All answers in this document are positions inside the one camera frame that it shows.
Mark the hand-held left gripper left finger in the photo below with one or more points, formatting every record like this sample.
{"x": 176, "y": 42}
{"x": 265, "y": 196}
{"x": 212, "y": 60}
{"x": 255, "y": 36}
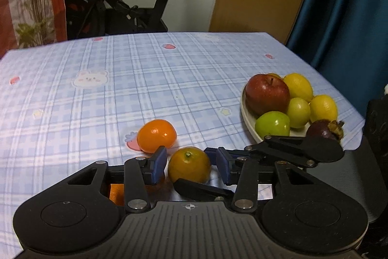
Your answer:
{"x": 158, "y": 165}

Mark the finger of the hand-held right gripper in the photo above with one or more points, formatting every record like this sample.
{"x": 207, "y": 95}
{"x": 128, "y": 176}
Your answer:
{"x": 282, "y": 147}
{"x": 197, "y": 190}

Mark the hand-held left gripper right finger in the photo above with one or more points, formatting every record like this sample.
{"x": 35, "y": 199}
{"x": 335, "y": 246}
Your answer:
{"x": 223, "y": 166}

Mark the greenish orange tangerine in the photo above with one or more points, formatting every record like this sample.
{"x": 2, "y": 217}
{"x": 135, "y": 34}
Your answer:
{"x": 189, "y": 166}

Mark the green apple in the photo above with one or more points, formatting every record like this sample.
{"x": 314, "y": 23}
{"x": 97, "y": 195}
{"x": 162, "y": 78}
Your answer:
{"x": 271, "y": 124}

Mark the green jujube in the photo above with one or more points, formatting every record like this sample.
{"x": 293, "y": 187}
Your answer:
{"x": 298, "y": 111}

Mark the beige round plate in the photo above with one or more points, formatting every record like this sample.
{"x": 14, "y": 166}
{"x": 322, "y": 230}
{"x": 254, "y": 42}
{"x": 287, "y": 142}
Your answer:
{"x": 248, "y": 121}

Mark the purple mangosteen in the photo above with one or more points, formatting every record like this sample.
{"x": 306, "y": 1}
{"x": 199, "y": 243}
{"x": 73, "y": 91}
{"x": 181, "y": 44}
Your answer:
{"x": 321, "y": 129}

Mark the red apple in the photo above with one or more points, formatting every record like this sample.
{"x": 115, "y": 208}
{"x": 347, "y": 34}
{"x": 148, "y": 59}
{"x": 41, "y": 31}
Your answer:
{"x": 266, "y": 93}

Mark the yellow lemon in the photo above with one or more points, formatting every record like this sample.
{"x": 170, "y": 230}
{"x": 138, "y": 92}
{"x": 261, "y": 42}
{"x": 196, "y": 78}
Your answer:
{"x": 300, "y": 86}
{"x": 323, "y": 107}

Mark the olive brown tangerine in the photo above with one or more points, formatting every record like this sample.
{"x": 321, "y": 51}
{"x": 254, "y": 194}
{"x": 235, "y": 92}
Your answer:
{"x": 275, "y": 75}

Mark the small orange tangerine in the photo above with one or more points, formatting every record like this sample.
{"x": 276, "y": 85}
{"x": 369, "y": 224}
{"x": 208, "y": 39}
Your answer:
{"x": 116, "y": 193}
{"x": 156, "y": 134}

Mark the blue plaid tablecloth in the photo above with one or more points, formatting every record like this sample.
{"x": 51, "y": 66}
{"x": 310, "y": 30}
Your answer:
{"x": 151, "y": 80}

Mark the dark blue curtain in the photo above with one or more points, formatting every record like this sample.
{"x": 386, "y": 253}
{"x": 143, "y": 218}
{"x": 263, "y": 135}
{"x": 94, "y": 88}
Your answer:
{"x": 351, "y": 10}

